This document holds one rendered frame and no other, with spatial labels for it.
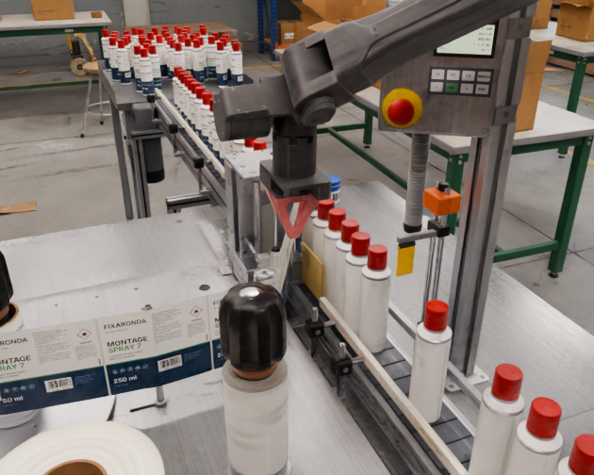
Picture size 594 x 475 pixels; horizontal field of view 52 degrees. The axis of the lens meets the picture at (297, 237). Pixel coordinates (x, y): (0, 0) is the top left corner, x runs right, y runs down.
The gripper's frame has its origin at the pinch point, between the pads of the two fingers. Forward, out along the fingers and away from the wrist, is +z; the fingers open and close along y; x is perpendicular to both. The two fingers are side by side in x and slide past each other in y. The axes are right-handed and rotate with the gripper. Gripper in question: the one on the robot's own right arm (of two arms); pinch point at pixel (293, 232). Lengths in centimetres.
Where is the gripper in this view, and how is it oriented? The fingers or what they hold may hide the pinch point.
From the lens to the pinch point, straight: 83.8
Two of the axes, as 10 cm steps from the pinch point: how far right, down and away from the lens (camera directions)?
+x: 9.3, -1.7, 3.3
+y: 3.7, 4.4, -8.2
